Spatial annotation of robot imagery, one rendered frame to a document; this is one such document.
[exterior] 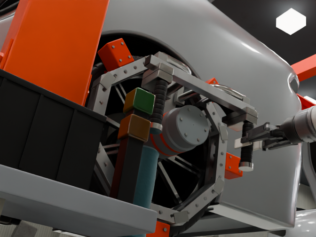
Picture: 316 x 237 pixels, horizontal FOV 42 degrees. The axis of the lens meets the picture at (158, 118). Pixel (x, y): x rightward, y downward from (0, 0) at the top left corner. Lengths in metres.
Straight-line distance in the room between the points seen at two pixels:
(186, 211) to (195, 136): 0.26
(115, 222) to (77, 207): 0.06
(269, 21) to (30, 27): 9.05
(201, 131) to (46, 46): 0.61
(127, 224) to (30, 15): 0.47
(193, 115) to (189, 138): 0.08
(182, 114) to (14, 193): 0.81
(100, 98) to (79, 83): 0.45
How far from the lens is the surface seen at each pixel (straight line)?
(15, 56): 0.79
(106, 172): 1.21
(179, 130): 1.21
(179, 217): 1.33
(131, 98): 0.68
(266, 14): 9.57
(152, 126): 1.06
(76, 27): 0.87
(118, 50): 1.37
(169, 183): 1.46
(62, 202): 0.51
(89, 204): 0.52
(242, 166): 1.25
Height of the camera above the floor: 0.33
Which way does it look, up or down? 25 degrees up
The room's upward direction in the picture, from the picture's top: 9 degrees clockwise
